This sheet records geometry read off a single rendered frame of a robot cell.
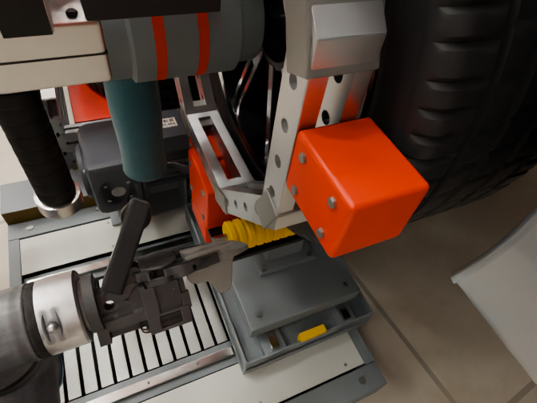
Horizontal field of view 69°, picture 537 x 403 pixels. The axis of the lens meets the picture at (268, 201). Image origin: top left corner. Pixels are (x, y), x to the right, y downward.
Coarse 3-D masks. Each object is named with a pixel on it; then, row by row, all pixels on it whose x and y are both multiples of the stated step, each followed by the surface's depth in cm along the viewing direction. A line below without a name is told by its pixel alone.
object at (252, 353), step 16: (192, 208) 118; (192, 224) 112; (224, 304) 98; (352, 304) 104; (368, 304) 102; (224, 320) 101; (240, 320) 98; (304, 320) 100; (320, 320) 100; (336, 320) 99; (352, 320) 99; (240, 336) 95; (272, 336) 93; (288, 336) 97; (304, 336) 94; (320, 336) 97; (240, 352) 91; (256, 352) 93; (272, 352) 92; (288, 352) 96; (256, 368) 94
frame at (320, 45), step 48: (288, 0) 28; (336, 0) 27; (384, 0) 28; (288, 48) 30; (336, 48) 28; (288, 96) 32; (336, 96) 33; (288, 144) 34; (240, 192) 52; (288, 192) 39
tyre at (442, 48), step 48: (432, 0) 27; (480, 0) 26; (528, 0) 28; (384, 48) 32; (432, 48) 28; (480, 48) 28; (528, 48) 30; (384, 96) 34; (432, 96) 30; (480, 96) 32; (528, 96) 33; (240, 144) 74; (432, 144) 32; (480, 144) 35; (528, 144) 39; (432, 192) 40; (480, 192) 46
